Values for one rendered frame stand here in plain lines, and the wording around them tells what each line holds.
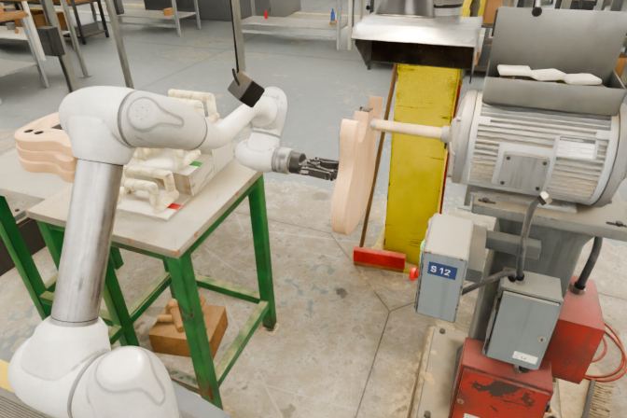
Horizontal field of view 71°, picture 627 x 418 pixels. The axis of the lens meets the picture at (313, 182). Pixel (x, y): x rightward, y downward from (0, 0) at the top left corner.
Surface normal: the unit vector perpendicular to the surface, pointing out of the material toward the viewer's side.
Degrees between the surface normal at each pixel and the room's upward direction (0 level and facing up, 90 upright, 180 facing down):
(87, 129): 62
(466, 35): 38
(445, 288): 90
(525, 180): 90
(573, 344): 90
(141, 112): 56
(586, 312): 0
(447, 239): 0
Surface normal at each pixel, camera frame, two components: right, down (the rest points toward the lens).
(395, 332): -0.02, -0.86
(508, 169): -0.37, 0.48
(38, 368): -0.25, -0.12
